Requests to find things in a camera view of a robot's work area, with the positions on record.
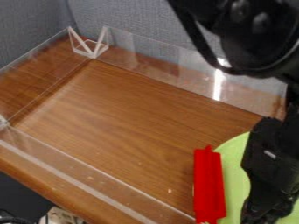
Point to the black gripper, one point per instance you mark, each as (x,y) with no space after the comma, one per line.
(272,172)

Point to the green plate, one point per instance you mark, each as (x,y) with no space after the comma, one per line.
(236,183)

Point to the white power strip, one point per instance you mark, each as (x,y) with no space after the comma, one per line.
(60,216)

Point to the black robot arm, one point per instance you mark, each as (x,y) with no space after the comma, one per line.
(248,37)

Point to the black box under table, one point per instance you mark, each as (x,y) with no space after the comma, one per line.
(20,201)

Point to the clear acrylic barrier wall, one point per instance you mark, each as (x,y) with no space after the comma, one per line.
(97,132)

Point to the red plastic block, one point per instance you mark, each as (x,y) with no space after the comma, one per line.
(208,187)

